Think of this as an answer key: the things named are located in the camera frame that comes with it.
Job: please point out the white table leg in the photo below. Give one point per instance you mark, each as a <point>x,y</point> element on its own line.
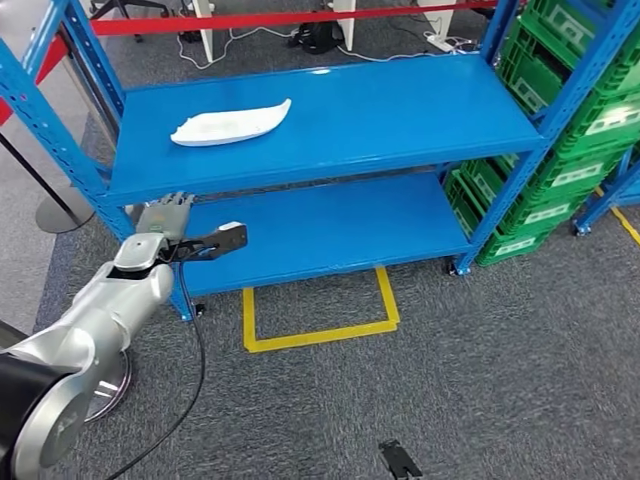
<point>204,33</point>
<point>436,14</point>
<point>345,23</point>

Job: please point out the blue metal shelf rack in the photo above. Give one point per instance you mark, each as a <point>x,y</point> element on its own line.
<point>324,119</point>
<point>600,212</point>

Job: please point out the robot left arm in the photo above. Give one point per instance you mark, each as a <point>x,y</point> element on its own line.
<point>100,318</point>

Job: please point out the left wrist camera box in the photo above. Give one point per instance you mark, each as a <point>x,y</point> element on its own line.
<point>227,240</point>

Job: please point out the black robot right foot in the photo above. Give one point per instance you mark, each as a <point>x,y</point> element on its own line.
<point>400,460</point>

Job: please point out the black stanchion post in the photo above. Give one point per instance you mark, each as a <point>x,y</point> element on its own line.
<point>60,215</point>

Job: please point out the green plastic crate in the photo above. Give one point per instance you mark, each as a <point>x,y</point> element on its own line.
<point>564,20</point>
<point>515,246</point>
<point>575,175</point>
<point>547,213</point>
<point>610,119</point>

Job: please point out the chrome stanchion post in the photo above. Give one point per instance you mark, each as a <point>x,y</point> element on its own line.
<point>112,387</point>

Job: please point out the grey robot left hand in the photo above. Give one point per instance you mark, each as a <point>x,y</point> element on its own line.
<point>164,218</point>

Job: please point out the black bag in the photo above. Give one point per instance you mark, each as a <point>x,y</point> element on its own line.
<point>317,38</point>

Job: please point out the white power strip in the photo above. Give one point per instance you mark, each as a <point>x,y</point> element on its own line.
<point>441,43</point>

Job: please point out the white curved plastic part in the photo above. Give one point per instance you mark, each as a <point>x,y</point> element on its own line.
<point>225,129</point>

